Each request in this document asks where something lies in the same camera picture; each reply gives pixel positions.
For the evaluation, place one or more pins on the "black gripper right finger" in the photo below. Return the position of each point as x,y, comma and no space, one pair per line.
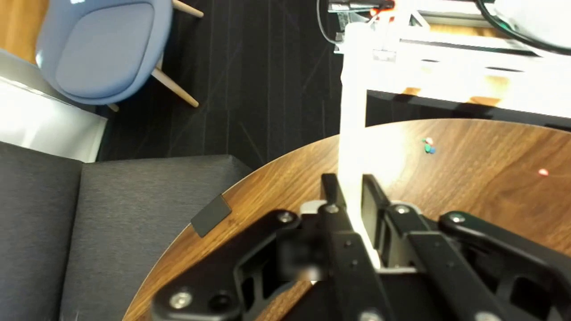
488,268

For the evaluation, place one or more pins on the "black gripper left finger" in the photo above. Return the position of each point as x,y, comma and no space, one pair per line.
251,278

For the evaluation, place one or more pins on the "loose cereal piece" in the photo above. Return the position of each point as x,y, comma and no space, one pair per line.
544,171
429,145

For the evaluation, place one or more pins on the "black tape strip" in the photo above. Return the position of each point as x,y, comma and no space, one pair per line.
212,214

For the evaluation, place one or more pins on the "dark bench cushion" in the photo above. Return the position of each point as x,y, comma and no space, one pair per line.
119,237

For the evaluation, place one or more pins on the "grey blue chair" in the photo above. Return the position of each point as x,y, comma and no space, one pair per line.
101,47

